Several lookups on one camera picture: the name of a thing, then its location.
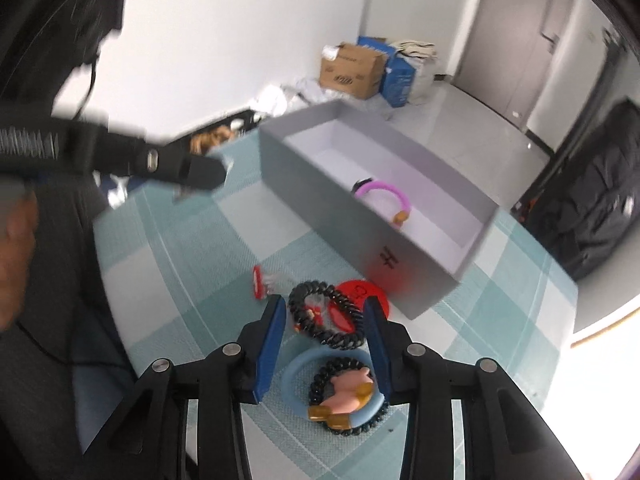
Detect grey door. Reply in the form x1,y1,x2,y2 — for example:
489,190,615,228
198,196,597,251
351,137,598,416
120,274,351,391
452,0,576,131

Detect small red clip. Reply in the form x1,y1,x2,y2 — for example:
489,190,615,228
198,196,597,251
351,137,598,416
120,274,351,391
251,266,286,302

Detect brown cardboard box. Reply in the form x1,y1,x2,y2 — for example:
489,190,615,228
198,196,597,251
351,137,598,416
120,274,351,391
320,42,388,100

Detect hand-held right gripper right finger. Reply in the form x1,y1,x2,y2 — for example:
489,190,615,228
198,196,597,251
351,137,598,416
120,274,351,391
363,296,566,480

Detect black hair tie with pig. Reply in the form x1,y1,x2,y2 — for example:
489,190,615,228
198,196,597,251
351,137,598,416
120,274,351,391
308,357,391,436

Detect red round disc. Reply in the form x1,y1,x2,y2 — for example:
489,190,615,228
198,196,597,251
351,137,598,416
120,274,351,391
332,277,392,333

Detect plain black spiral hair tie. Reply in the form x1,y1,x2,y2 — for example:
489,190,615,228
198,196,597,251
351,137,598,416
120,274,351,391
289,281,368,350

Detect white and red round badge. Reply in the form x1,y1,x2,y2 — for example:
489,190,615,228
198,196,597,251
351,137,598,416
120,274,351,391
300,294,333,331

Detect grey cardboard box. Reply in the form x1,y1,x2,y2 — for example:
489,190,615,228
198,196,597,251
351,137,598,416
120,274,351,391
258,99,501,321

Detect blue cardboard box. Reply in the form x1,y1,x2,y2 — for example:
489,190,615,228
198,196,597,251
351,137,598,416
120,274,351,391
357,36,418,108

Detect person's dark clothing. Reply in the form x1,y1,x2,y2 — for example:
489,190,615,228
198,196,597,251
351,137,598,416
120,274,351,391
0,0,151,480

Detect clear plastic bag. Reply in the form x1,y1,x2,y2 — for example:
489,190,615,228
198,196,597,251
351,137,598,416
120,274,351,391
250,85,290,116

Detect grey plastic mailer bag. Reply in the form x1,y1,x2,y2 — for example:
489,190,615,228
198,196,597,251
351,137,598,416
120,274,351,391
287,76,331,108

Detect blue bracelet with gold ends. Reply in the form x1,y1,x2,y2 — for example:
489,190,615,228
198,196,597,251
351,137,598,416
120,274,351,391
284,349,388,427

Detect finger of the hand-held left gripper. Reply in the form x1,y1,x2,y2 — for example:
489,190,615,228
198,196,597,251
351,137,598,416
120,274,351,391
145,146,227,194

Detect black and white sandal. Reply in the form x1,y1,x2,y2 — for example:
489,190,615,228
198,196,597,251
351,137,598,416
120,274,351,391
229,116,261,136

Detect pink bracelet with gold ends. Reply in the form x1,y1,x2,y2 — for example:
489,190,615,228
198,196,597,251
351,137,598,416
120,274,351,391
352,181,413,226

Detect white tote bag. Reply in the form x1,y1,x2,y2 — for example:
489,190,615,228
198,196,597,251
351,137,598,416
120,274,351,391
395,40,441,103

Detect teal checked tablecloth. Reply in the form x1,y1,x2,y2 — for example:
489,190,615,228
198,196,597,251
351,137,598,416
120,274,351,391
92,137,581,480

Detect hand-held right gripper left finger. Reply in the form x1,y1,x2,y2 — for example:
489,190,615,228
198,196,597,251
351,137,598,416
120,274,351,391
80,294,288,480

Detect black backpack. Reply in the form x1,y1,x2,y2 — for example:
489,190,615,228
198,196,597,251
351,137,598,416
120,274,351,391
525,97,640,281

